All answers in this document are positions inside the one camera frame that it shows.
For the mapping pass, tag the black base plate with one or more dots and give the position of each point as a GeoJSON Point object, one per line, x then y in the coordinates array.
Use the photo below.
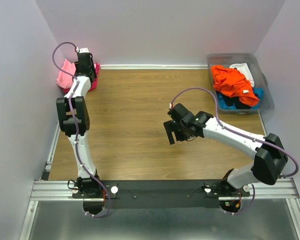
{"type": "Point", "coordinates": [156, 194]}

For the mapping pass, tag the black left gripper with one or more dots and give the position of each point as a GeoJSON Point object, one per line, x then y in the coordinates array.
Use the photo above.
{"type": "Point", "coordinates": [84, 58]}

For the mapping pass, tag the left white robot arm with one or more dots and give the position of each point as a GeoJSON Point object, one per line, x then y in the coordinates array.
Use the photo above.
{"type": "Point", "coordinates": [74, 121]}

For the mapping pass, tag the orange t-shirt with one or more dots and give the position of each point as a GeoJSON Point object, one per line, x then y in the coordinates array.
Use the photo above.
{"type": "Point", "coordinates": [231, 83]}

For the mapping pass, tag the blue t-shirt in bin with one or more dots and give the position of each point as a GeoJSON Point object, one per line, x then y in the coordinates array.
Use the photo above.
{"type": "Point", "coordinates": [233, 103]}

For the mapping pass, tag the aluminium rail frame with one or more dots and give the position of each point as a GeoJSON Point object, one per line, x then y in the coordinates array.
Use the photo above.
{"type": "Point", "coordinates": [270, 212]}

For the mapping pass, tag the light pink t-shirt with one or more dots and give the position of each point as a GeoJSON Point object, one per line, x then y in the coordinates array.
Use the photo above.
{"type": "Point", "coordinates": [65, 81]}

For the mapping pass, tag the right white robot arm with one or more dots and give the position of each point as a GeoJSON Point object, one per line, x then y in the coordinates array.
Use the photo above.
{"type": "Point", "coordinates": [266, 152]}

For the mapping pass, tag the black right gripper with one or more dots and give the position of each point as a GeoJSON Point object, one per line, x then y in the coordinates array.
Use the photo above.
{"type": "Point", "coordinates": [170, 131]}

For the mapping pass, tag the white t-shirt in bin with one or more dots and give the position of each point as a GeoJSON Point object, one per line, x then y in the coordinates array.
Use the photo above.
{"type": "Point", "coordinates": [243, 68]}

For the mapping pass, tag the folded magenta t-shirt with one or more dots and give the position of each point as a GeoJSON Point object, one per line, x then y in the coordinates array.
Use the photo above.
{"type": "Point", "coordinates": [94, 84]}

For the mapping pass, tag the clear plastic bin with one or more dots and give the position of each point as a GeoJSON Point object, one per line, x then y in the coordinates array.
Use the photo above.
{"type": "Point", "coordinates": [227, 59]}

